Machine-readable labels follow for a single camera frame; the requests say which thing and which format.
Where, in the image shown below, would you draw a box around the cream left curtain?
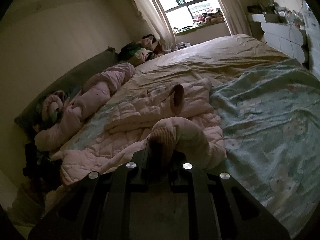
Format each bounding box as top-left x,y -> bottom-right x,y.
134,0 -> 176,52

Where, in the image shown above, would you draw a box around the cream right curtain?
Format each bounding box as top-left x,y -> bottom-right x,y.
218,0 -> 252,36

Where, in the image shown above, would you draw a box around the cream curtain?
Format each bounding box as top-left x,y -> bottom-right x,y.
134,0 -> 176,52
218,0 -> 252,36

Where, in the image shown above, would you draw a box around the pile of clothes by headboard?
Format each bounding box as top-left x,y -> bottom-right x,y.
117,34 -> 164,67

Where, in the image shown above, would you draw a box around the rolled pink quilt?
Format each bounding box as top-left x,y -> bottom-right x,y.
35,62 -> 135,151

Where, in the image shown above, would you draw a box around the pink quilted coat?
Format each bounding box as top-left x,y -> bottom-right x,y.
53,79 -> 227,186

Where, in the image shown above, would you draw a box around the beige bed sheet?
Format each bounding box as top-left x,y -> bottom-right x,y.
111,34 -> 289,103

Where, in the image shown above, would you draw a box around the stuffed toys on windowsill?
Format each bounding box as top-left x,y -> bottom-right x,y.
173,8 -> 225,34

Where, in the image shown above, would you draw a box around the teal patterned blanket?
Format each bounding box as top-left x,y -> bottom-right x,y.
61,60 -> 319,237

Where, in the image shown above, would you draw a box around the white drawer cabinet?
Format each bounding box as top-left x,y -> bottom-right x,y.
247,14 -> 308,63

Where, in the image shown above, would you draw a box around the dark green headboard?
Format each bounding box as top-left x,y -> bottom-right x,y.
14,47 -> 117,128

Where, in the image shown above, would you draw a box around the clutter on cabinet top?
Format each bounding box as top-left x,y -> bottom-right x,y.
247,0 -> 305,28

